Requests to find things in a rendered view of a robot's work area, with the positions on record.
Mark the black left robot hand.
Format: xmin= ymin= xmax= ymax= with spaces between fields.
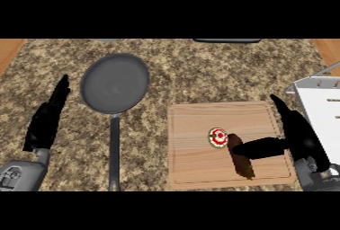
xmin=21 ymin=74 xmax=73 ymax=153

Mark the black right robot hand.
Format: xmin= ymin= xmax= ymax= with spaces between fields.
xmin=231 ymin=93 xmax=333 ymax=173

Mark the dark grey flat appliance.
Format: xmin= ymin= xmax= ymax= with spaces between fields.
xmin=192 ymin=38 xmax=263 ymax=44

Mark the red and white cupcake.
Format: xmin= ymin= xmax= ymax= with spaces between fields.
xmin=207 ymin=127 xmax=229 ymax=149

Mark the white tiered wire basket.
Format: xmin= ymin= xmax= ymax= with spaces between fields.
xmin=284 ymin=61 xmax=340 ymax=169

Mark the wooden cutting board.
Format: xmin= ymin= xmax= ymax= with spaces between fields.
xmin=166 ymin=101 xmax=299 ymax=190

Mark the dark grey frying pan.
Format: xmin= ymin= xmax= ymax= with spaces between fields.
xmin=79 ymin=53 xmax=151 ymax=192

